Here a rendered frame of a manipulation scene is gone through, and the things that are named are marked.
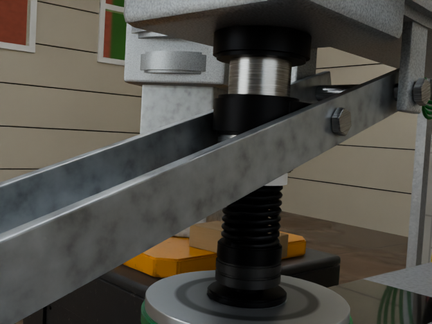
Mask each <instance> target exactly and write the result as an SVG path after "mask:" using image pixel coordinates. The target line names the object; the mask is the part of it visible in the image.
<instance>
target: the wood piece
mask: <svg viewBox="0 0 432 324"><path fill-rule="evenodd" d="M222 223H224V222H221V221H213V222H204V223H199V224H194V225H192V226H190V238H189V246H190V247H193V248H198V249H203V250H207V251H211V252H214V253H216V252H217V242H218V240H220V239H221V238H223V236H221V232H222V231H223V230H224V229H222V227H221V225H222ZM288 238H289V235H288V234H285V233H280V236H279V237H278V239H279V240H280V242H279V243H280V244H281V245H282V258H284V257H287V248H288Z"/></svg>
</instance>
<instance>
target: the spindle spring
mask: <svg viewBox="0 0 432 324"><path fill-rule="evenodd" d="M282 189H283V186H262V187H260V188H259V189H257V190H255V191H254V192H252V193H269V194H266V195H246V196H244V197H243V198H241V199H239V200H238V201H269V202H260V203H251V202H236V201H235V202H233V203H231V204H230V205H228V206H227V207H225V208H223V209H222V212H223V213H224V214H226V215H224V216H222V220H223V221H224V223H222V225H221V227H222V229H224V230H223V231H222V232H221V236H223V237H224V238H225V239H230V240H237V241H244V242H262V241H268V240H270V242H263V243H241V242H232V243H231V246H237V247H242V248H273V247H275V246H277V245H278V244H279V242H280V240H279V239H278V237H279V236H280V232H279V229H280V226H281V225H280V223H279V221H280V220H281V216H280V215H279V214H280V213H281V211H282V209H281V208H280V207H279V206H281V205H282V201H281V200H280V198H282V195H283V194H282V193H281V192H280V190H282ZM235 208H239V209H251V210H261V209H270V210H266V211H243V210H236V209H235ZM235 216H236V217H271V218H267V219H240V218H235ZM234 224H238V225H246V226H263V225H267V226H264V227H242V226H234ZM268 225H271V226H268ZM234 232H235V233H267V234H265V235H239V234H234Z"/></svg>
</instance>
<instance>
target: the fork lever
mask: <svg viewBox="0 0 432 324"><path fill-rule="evenodd" d="M399 69H400V68H398V69H395V70H393V71H390V72H389V73H386V74H383V75H381V76H378V77H376V78H374V79H371V80H369V81H367V82H364V83H362V84H348V85H331V77H330V71H323V72H321V73H317V74H315V75H311V76H308V77H306V78H303V79H300V80H297V81H294V82H291V92H290V97H291V98H297V99H299V100H300V102H306V103H311V105H309V106H306V107H304V108H302V109H299V110H297V111H294V112H292V113H290V114H287V115H285V116H282V117H280V118H278V119H275V120H273V121H270V122H268V123H265V124H263V125H261V126H259V127H256V128H254V129H251V130H249V131H246V132H244V133H242V134H239V135H237V136H234V137H232V138H230V139H227V140H225V141H222V142H220V143H217V140H218V136H220V134H216V130H212V129H213V109H212V110H210V111H206V112H203V113H201V114H198V115H195V116H192V117H189V118H186V119H183V120H180V121H177V122H175V123H171V124H169V125H165V126H163V127H160V128H157V129H154V130H151V131H148V132H145V133H143V134H139V135H137V136H134V137H131V138H128V139H125V140H122V141H119V142H116V143H113V144H111V145H108V146H105V147H102V148H98V149H96V150H93V151H90V152H87V153H85V154H81V155H79V156H75V157H72V158H70V159H67V160H64V161H61V162H58V163H55V164H52V165H50V166H46V167H44V168H40V169H38V170H34V171H32V172H28V173H27V174H23V175H20V176H17V177H14V178H11V179H8V180H6V181H3V182H0V324H14V323H17V322H18V321H20V320H22V319H24V318H25V317H27V316H29V315H31V314H33V313H34V312H37V311H38V310H40V309H42V308H44V307H45V306H47V305H49V304H51V303H53V302H55V301H56V300H58V299H60V298H61V297H63V296H65V295H67V294H69V293H71V292H73V291H74V290H76V289H78V288H80V287H81V286H83V285H85V284H87V283H89V282H91V281H92V280H94V279H96V278H98V277H99V276H102V275H104V274H105V273H107V272H109V271H110V270H112V269H114V268H116V267H118V266H120V265H122V264H123V263H125V262H127V261H128V260H130V259H132V258H134V257H136V256H138V255H140V254H141V253H143V252H145V251H146V250H148V249H150V248H152V247H154V246H156V245H158V244H159V243H161V242H163V241H164V240H166V239H169V238H170V237H172V236H174V235H176V234H177V233H179V232H181V231H183V230H185V229H186V228H188V227H190V226H192V225H194V224H195V223H197V222H199V221H201V220H203V219H205V218H207V217H208V216H210V215H212V214H213V213H215V212H217V211H219V210H221V209H223V208H224V207H226V206H228V205H230V204H231V203H234V202H235V201H237V200H239V199H241V198H243V197H244V196H246V195H248V194H250V193H251V192H254V191H255V190H257V189H259V188H260V187H262V186H264V185H266V184H267V183H270V182H271V181H273V180H275V179H277V178H279V177H280V176H282V175H284V174H286V173H288V172H290V171H291V170H293V169H295V168H296V167H298V166H300V165H302V164H304V163H306V162H308V161H309V160H311V159H313V158H315V157H316V156H318V155H320V154H322V153H324V152H326V151H327V150H329V149H331V148H332V147H335V146H336V145H338V144H340V143H342V142H344V141H345V140H347V139H349V138H351V137H352V136H355V135H356V134H358V133H360V132H362V131H363V130H365V129H367V128H369V127H371V126H372V125H374V124H376V123H378V122H380V121H381V120H383V119H385V118H387V117H389V116H391V115H392V114H394V113H396V112H398V110H397V95H398V85H399ZM429 98H430V83H429V82H428V81H427V80H426V79H425V78H418V80H417V82H416V84H415V85H414V87H413V99H414V101H415V102H416V103H417V104H418V105H419V106H426V105H427V103H428V100H429Z"/></svg>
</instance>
